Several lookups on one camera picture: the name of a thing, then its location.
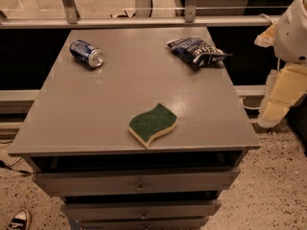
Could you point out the middle grey drawer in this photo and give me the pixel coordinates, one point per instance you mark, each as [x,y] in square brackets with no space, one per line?
[142,210]

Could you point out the blue chip bag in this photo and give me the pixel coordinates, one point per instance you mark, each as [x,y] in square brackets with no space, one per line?
[196,52]

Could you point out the grey drawer cabinet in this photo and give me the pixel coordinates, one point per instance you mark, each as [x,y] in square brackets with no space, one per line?
[80,119]

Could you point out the bottom grey drawer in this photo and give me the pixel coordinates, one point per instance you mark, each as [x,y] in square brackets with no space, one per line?
[154,224]

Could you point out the top grey drawer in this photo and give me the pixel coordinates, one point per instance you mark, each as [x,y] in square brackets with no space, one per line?
[136,182]

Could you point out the blue soda can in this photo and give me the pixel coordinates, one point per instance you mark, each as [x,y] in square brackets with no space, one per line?
[87,53]

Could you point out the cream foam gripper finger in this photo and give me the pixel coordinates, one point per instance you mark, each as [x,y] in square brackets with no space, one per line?
[266,39]
[283,90]

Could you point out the black and white sneaker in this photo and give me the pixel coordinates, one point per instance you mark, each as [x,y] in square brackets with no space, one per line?
[20,221]

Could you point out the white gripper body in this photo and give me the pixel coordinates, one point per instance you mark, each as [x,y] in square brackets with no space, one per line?
[294,35]

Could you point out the grey drawer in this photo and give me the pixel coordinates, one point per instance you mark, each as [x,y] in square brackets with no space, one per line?
[154,224]
[142,210]
[136,182]

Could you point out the metal railing frame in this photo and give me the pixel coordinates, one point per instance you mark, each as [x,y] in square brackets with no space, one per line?
[82,14]

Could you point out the green and yellow sponge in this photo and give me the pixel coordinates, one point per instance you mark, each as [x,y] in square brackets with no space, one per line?
[152,124]

